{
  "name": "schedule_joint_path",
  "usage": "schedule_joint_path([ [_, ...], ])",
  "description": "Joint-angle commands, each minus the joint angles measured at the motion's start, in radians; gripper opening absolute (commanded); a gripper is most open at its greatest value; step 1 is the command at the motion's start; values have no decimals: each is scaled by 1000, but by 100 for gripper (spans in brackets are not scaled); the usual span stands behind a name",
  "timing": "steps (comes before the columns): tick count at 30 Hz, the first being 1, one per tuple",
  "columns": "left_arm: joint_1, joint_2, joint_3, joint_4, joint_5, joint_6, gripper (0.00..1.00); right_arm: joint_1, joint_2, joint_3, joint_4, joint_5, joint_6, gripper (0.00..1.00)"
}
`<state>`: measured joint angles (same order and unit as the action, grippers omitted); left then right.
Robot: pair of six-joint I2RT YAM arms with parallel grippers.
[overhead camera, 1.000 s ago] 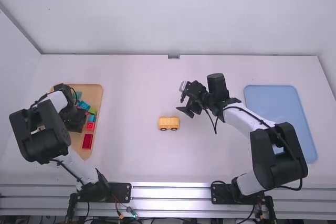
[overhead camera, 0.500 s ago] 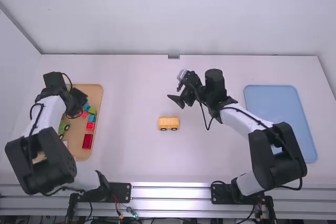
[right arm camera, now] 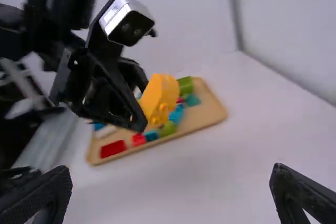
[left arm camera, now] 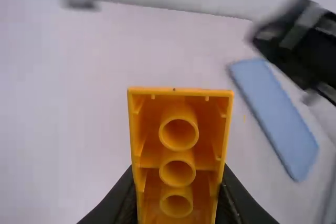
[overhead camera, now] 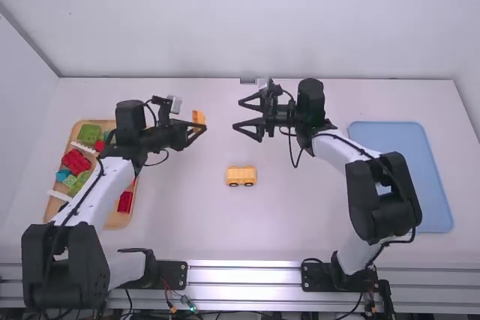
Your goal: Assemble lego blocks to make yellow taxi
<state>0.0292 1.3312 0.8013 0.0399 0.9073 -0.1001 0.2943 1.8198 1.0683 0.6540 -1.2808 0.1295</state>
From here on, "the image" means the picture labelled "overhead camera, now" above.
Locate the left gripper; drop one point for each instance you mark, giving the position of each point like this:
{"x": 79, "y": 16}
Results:
{"x": 176, "y": 136}

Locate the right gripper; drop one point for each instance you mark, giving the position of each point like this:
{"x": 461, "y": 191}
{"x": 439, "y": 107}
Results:
{"x": 279, "y": 114}

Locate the yellow toy brick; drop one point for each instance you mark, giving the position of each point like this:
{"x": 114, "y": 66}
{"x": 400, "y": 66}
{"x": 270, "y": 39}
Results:
{"x": 198, "y": 115}

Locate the yellow toy car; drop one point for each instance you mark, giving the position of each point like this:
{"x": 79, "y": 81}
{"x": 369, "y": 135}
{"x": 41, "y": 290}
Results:
{"x": 242, "y": 174}

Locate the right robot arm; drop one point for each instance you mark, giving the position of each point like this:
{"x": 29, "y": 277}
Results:
{"x": 337, "y": 147}

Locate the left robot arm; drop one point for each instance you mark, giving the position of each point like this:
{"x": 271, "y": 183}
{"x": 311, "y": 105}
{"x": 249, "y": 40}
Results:
{"x": 105, "y": 181}

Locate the small red toy brick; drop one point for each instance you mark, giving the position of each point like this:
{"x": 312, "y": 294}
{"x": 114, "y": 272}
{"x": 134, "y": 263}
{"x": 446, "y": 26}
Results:
{"x": 132, "y": 182}
{"x": 100, "y": 146}

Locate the teal toy brick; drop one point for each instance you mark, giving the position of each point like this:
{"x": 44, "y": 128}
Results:
{"x": 62, "y": 177}
{"x": 108, "y": 137}

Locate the large green toy brick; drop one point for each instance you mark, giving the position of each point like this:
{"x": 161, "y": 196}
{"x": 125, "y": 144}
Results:
{"x": 90, "y": 133}

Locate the white toy brick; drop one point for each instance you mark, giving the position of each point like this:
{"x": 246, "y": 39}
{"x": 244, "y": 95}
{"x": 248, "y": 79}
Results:
{"x": 84, "y": 147}

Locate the large red toy brick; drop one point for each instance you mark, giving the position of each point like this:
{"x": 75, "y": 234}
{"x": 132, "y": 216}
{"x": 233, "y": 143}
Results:
{"x": 76, "y": 162}

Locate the tan tray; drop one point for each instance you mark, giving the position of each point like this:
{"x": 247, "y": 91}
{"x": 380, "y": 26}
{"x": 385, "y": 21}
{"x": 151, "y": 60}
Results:
{"x": 112, "y": 222}

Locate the silver rails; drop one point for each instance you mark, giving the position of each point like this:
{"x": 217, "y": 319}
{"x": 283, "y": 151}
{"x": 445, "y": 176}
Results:
{"x": 243, "y": 279}

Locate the blue mat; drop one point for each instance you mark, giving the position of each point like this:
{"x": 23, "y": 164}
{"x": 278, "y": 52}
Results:
{"x": 431, "y": 170}

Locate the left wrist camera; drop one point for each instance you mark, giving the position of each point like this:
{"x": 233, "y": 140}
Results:
{"x": 176, "y": 104}

